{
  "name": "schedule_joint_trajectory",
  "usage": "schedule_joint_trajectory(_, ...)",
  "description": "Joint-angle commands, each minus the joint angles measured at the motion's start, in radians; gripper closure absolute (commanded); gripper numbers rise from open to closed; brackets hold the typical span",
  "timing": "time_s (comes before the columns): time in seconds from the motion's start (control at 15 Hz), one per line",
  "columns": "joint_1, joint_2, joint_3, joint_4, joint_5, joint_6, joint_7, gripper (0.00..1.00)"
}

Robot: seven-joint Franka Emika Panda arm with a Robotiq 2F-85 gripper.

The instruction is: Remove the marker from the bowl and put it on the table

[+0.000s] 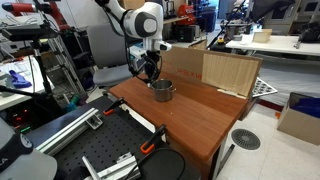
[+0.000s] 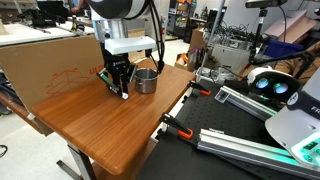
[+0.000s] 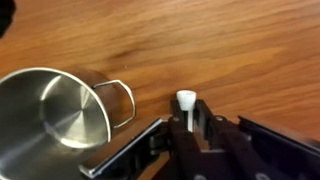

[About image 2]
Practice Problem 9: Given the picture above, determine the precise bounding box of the open box with orange contents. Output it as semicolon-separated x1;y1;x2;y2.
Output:
174;53;198;72

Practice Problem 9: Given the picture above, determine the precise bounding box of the blue plastic bin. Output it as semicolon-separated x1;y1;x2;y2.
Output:
264;39;306;60

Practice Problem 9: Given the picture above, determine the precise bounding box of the black orange spring clamp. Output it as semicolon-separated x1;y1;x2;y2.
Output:
159;112;195;141
187;80;212;98

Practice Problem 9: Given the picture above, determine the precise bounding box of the white VR headset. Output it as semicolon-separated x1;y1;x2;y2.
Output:
246;67;304;109

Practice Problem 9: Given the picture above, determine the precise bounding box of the black floor cable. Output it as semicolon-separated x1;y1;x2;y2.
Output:
0;144;9;160

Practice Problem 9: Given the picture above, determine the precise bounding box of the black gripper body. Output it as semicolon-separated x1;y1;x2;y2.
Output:
100;49;132;84

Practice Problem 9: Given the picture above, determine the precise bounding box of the long aluminium extrusion rail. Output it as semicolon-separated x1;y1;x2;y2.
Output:
196;128;320;180

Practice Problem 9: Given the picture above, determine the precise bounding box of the aluminium rail with end bracket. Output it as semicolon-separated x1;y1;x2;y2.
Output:
214;85;279;122

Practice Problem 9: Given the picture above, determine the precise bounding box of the white topped work table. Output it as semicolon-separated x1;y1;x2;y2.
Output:
0;21;96;47

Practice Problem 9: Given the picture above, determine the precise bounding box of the steel metal bowl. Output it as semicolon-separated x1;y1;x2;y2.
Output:
132;67;160;95

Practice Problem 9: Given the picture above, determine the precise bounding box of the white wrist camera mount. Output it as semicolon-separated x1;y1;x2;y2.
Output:
104;35;158;56

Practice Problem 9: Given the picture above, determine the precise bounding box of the forearm in brown sleeve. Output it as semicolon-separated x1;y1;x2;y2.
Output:
274;42;320;84

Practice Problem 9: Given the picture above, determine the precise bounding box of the brown cardboard box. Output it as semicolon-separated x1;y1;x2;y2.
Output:
189;27;209;52

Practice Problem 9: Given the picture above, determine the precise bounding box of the black cable loop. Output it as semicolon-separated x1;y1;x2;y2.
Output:
208;64;249;85

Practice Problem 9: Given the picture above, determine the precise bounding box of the slanted metal pole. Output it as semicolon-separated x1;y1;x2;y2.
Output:
196;0;227;82

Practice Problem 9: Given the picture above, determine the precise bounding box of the black camera stand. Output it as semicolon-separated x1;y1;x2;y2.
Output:
248;8;315;79

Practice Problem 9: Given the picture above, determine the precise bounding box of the grey metal table frame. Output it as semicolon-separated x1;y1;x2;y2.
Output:
56;143;98;180

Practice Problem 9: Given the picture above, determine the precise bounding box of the black perforated breadboard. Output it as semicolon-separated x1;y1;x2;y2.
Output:
138;79;320;180

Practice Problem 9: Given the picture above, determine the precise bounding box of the black stereo camera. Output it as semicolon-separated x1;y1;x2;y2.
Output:
245;0;288;9

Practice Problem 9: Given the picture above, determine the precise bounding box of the dark wooden side table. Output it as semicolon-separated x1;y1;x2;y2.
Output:
0;91;54;137

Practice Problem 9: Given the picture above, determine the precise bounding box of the brown cardboard panel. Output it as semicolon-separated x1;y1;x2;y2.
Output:
0;28;147;113

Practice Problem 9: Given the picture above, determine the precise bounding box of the grey equipment box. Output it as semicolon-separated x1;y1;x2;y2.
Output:
211;43;251;75

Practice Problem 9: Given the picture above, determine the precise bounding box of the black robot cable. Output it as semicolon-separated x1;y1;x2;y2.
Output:
146;0;166;75

